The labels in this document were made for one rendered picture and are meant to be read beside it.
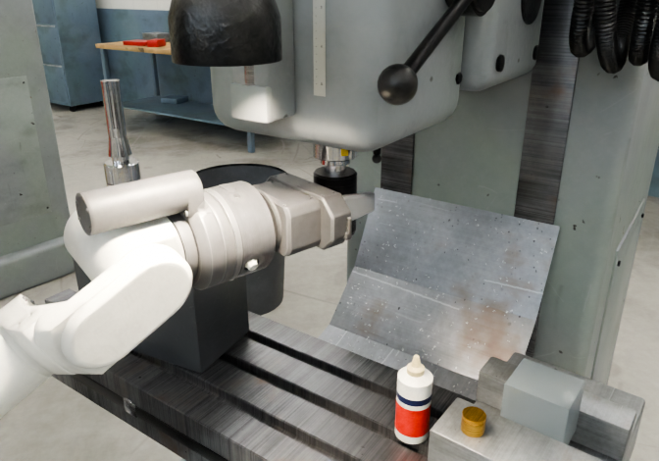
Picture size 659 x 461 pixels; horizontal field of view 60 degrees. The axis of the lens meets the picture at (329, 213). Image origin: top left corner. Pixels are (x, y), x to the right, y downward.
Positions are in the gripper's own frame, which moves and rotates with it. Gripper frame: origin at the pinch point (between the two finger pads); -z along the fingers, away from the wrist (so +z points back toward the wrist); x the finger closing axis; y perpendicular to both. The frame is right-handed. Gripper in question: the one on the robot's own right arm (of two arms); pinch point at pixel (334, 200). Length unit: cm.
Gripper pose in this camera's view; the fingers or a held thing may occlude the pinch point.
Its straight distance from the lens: 62.4
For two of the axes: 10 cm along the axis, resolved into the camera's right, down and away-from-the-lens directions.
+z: -7.6, 2.3, -6.0
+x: -6.5, -2.8, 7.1
